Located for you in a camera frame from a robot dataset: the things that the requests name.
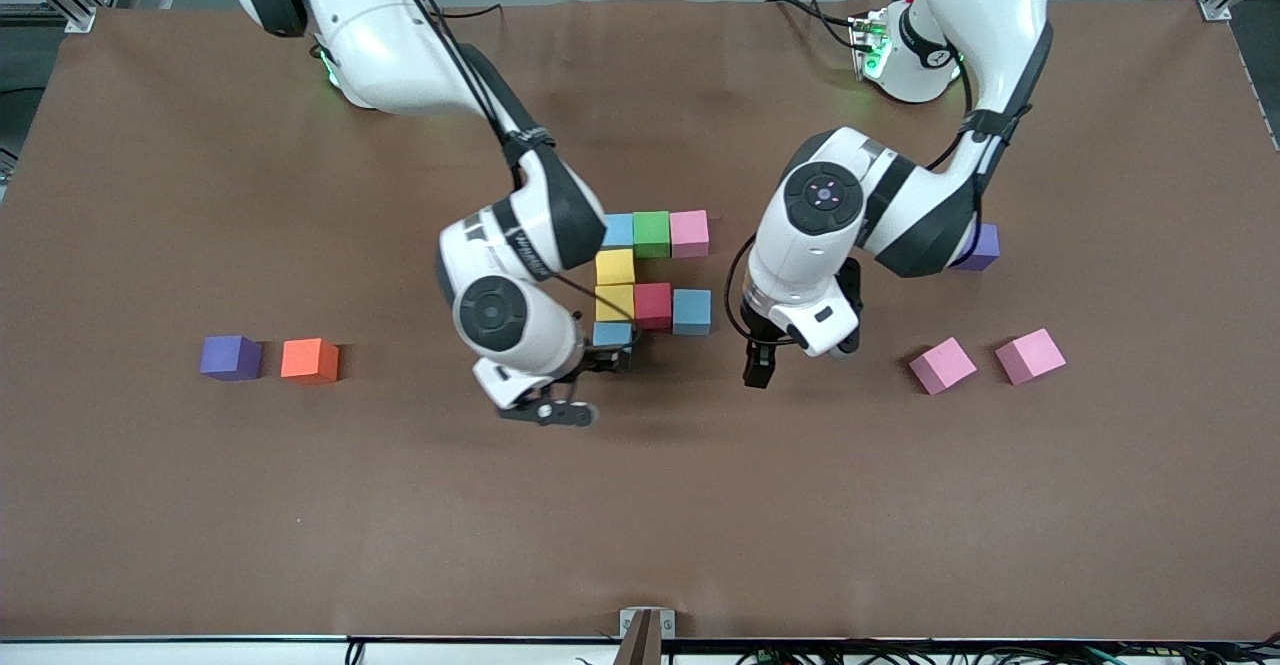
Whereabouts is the orange foam cube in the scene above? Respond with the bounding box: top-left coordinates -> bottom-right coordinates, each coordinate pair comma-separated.
280,338 -> 340,385

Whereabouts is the pink foam cube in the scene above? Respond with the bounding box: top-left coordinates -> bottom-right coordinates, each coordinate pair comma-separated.
669,210 -> 711,259
995,328 -> 1067,387
909,337 -> 978,395

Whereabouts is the black left base cable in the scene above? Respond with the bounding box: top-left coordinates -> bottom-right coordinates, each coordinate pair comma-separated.
765,0 -> 863,54

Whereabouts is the brown table mat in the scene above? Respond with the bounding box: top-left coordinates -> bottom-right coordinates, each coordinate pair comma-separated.
0,0 -> 1280,641

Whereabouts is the red foam cube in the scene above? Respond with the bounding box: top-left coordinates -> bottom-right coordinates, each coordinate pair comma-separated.
634,283 -> 674,331

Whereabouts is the green foam cube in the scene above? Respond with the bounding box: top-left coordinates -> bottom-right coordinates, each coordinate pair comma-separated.
633,210 -> 672,259

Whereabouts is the purple foam cube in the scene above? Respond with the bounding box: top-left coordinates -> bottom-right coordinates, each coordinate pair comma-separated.
950,223 -> 1001,272
199,335 -> 263,382

